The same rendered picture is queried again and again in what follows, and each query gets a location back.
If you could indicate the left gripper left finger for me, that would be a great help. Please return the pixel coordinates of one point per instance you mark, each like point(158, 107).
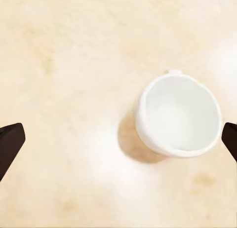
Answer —
point(12, 138)

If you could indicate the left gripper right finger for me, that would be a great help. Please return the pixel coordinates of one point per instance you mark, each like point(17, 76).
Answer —
point(229, 138)

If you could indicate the countertop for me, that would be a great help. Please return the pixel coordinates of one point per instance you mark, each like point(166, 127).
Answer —
point(72, 71)

